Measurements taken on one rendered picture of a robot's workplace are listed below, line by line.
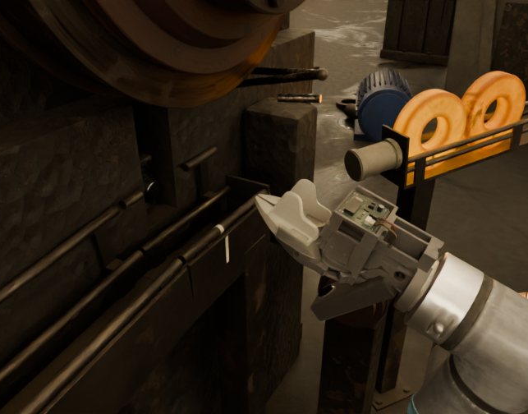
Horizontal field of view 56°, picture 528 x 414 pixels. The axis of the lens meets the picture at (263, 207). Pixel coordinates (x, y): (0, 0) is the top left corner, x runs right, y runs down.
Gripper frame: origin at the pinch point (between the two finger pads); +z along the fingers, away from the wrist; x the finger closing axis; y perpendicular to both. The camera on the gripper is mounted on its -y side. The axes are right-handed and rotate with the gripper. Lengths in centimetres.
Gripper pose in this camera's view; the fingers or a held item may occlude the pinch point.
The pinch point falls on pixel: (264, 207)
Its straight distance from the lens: 59.8
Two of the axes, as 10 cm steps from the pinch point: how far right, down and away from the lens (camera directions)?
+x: -5.0, 4.3, -7.5
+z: -8.3, -5.0, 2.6
